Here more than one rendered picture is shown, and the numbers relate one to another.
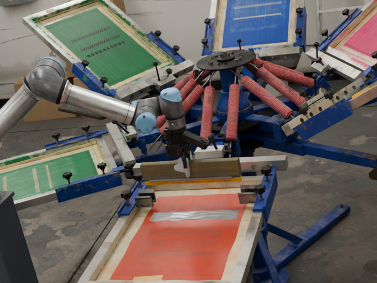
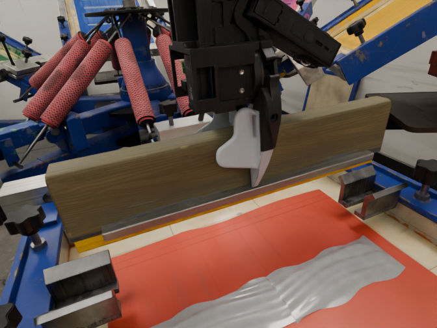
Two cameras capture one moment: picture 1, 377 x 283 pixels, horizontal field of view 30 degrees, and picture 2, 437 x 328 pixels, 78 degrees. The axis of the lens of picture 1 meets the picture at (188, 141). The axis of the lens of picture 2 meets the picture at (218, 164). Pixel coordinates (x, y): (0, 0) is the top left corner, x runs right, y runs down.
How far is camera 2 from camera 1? 2.58 m
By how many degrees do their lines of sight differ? 36
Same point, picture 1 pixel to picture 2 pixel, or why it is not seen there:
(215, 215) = (350, 276)
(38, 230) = not seen: outside the picture
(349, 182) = not seen: hidden behind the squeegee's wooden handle
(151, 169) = (108, 186)
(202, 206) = (265, 255)
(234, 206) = (337, 229)
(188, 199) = (200, 241)
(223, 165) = (356, 122)
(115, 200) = not seen: outside the picture
